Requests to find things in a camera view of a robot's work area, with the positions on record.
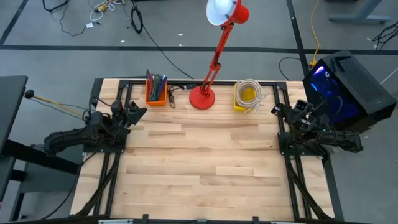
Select white floor cables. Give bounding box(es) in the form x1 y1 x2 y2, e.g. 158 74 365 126
85 0 125 29

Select black desk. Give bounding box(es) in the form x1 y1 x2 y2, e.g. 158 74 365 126
0 74 81 223

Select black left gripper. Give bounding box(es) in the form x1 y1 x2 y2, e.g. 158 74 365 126
110 100 148 128

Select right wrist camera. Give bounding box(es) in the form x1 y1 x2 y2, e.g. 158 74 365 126
294 99 313 114

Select small black cable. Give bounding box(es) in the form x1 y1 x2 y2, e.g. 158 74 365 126
167 85 187 109

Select thin black floor cable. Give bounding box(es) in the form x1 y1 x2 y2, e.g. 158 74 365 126
278 57 304 81

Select black computer tower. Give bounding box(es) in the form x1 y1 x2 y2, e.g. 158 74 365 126
302 49 398 126

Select orange plastic bin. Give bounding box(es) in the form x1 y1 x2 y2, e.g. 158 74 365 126
144 79 169 107

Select grey desk leg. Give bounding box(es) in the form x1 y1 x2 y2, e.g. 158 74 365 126
325 0 392 24

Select black braided cable harness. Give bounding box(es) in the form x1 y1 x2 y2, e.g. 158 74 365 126
76 152 122 218
284 155 330 220

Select black looped floor cable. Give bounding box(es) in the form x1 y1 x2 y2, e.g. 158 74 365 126
42 0 70 13

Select black coiled floor cable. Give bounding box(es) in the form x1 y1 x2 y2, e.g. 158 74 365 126
129 0 195 80

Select black aluminium table frame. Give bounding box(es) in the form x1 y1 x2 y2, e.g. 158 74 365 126
74 68 336 224

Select black cable bundle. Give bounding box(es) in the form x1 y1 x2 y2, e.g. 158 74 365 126
371 20 398 50

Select yellow plastic bin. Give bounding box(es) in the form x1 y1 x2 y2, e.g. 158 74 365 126
233 83 259 113

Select yellow floor cable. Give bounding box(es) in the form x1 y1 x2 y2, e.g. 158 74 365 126
308 0 321 68

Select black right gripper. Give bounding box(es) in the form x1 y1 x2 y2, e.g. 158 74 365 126
271 103 315 131

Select black knob on stick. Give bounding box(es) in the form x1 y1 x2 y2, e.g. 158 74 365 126
24 89 91 121

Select red desk lamp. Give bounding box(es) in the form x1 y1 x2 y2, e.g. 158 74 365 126
188 0 250 111

